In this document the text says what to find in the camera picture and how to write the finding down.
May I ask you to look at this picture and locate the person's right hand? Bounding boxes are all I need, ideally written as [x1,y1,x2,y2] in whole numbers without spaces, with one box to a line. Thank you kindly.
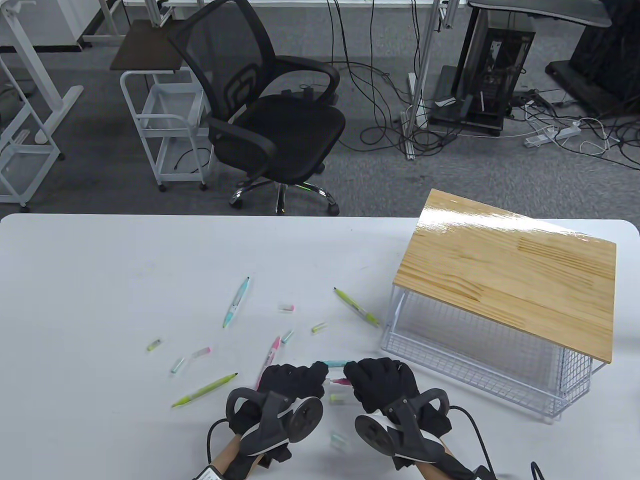
[344,358,453,471]

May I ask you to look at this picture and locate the person's left hand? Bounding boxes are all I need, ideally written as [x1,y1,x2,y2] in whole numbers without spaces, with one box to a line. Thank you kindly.
[227,361,331,468]

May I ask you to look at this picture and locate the green double-ended highlighter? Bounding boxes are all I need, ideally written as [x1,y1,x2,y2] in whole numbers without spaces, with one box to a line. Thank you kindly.
[333,287,381,329]
[171,372,239,409]

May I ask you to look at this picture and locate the white wire basket wooden top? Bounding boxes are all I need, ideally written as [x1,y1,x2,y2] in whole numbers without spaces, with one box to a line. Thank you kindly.
[379,188,618,425]

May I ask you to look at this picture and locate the person's right forearm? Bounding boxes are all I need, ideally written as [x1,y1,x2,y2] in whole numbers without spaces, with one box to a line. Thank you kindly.
[415,446,493,480]

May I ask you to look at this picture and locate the person's left forearm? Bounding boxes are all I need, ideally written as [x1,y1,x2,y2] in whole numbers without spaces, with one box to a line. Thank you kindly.
[192,434,261,480]

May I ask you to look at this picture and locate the grey black hand tracker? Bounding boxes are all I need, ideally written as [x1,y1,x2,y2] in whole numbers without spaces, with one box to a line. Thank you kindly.
[354,389,452,465]
[226,387,325,457]

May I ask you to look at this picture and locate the black mesh office chair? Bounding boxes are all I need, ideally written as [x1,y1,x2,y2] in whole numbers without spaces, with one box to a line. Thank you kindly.
[166,0,347,217]

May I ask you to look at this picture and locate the white power strip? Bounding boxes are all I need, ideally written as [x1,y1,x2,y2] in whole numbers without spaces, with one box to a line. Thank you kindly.
[523,125,582,149]

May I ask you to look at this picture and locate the black computer tower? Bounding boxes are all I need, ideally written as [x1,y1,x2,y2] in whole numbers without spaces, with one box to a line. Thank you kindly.
[429,9,537,138]

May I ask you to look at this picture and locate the white standing desk leg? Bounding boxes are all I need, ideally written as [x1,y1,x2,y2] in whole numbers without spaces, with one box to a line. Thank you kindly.
[0,0,85,146]

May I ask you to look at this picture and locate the white cart with brown top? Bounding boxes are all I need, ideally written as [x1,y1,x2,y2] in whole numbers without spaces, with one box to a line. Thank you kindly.
[110,20,212,193]

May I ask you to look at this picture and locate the black stand base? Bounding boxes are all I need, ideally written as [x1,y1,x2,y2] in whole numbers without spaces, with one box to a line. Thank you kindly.
[545,0,640,119]

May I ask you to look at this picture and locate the grey desk top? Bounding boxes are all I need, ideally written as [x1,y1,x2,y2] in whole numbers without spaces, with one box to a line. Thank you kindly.
[467,0,613,29]

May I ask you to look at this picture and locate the white cabinet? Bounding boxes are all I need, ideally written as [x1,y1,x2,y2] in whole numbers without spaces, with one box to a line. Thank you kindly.
[20,0,126,52]

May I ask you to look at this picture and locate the black glove cable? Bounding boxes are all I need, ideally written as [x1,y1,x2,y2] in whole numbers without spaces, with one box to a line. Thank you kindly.
[447,406,501,480]
[206,419,236,463]

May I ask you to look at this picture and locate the aluminium frame leg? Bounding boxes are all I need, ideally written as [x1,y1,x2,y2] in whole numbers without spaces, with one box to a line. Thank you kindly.
[401,0,449,162]

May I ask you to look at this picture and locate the tangle of black floor cables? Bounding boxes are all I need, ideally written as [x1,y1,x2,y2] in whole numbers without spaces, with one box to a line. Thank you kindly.
[327,0,640,168]

